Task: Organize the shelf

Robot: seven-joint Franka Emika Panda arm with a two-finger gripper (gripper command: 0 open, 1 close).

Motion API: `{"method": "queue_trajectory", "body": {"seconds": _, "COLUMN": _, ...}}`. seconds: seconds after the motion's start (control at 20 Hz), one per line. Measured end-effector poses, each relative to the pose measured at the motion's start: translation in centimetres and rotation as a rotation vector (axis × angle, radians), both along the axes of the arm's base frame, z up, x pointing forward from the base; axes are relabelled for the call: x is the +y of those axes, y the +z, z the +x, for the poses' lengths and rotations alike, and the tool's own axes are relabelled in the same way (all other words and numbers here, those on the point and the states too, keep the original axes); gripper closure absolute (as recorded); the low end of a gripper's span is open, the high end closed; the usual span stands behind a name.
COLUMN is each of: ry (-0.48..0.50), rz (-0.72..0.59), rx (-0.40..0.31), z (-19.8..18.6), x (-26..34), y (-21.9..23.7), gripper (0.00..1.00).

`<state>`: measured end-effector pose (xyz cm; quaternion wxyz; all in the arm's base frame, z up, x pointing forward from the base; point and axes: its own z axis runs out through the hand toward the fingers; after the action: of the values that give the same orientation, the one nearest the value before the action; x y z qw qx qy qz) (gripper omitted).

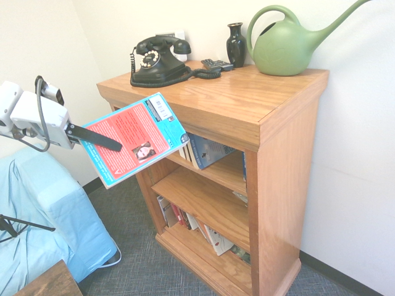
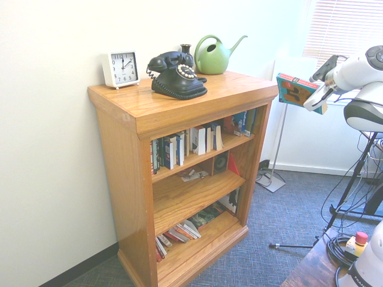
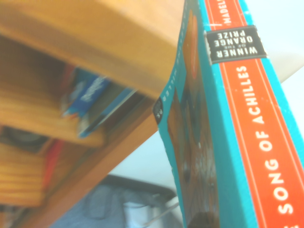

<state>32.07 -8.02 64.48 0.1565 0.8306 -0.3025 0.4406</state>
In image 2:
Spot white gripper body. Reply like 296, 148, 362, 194
302, 84, 338, 112

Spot teal book with tan cover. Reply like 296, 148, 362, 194
276, 72, 329, 115

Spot blue Thailand guide book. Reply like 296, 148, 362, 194
243, 108, 254, 138

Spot white window blinds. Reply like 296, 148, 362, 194
302, 0, 383, 62

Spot silver floor stand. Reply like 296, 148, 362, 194
255, 102, 287, 194

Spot blue illustrated book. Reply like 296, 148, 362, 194
233, 112, 248, 137

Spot black tripod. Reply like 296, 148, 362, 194
269, 131, 383, 250

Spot red cover book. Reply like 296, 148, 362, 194
223, 116, 236, 134

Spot cream page paperback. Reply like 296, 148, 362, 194
215, 125, 226, 151

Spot thin red book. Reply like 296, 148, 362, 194
227, 153, 241, 178

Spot blue book with white pages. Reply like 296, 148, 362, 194
210, 122, 220, 152

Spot green watering can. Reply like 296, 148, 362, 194
194, 34, 248, 75

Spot small wooden speaker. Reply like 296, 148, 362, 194
213, 150, 230, 176

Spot thick white book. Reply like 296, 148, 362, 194
190, 126, 208, 156

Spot black and white picture book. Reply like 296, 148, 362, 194
217, 187, 241, 216

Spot black vintage telephone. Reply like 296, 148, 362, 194
145, 51, 208, 101

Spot scattered paper cards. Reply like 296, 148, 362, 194
180, 168, 210, 182

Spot blue cover book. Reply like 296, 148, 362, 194
175, 133, 186, 167

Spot yellow red emergency stop button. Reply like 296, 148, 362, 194
345, 231, 369, 258

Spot blue and white book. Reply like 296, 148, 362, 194
163, 139, 175, 170

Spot dark cover flat book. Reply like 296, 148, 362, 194
186, 203, 226, 230

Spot dark green spine book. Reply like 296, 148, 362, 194
153, 138, 166, 172

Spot white book with red mark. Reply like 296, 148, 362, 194
181, 219, 202, 240

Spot dark red spine book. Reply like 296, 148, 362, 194
166, 224, 193, 244

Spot white square alarm clock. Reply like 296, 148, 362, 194
102, 50, 141, 90

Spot wooden bookshelf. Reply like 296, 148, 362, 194
87, 71, 278, 287

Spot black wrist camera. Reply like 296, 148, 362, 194
309, 54, 341, 83

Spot hanging grey cables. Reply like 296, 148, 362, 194
321, 131, 383, 240

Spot coiled black cable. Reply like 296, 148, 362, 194
326, 233, 360, 267

